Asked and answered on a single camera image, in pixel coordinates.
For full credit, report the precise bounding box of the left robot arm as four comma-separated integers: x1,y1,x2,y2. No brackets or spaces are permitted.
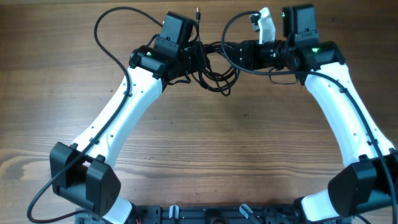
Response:
49,12,206,223

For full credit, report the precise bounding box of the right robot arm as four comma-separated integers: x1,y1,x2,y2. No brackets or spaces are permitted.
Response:
227,4,397,223

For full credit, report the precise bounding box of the black cable bundle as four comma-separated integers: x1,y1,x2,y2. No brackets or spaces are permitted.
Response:
189,7,242,97

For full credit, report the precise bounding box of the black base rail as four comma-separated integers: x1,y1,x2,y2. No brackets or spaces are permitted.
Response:
74,203,312,224

